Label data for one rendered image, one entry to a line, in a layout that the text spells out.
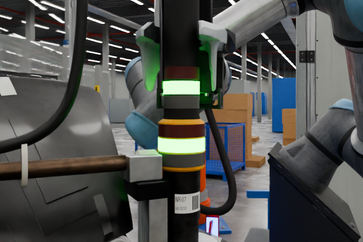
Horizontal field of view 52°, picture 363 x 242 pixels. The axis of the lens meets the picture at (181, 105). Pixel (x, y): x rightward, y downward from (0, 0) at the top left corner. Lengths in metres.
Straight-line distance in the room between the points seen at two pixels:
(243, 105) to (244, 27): 7.55
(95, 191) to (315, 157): 0.72
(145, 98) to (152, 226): 0.32
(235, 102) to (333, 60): 6.20
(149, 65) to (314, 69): 1.85
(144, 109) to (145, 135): 0.04
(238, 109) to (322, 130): 7.30
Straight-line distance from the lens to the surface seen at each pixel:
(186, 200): 0.34
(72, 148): 0.39
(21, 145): 0.31
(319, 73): 2.17
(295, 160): 0.99
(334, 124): 0.99
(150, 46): 0.36
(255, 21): 0.72
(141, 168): 0.32
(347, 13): 0.65
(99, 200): 0.35
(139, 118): 0.60
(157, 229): 0.34
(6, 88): 0.45
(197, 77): 0.34
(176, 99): 0.33
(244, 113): 8.27
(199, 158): 0.34
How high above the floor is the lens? 1.40
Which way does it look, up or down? 1 degrees down
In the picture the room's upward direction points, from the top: straight up
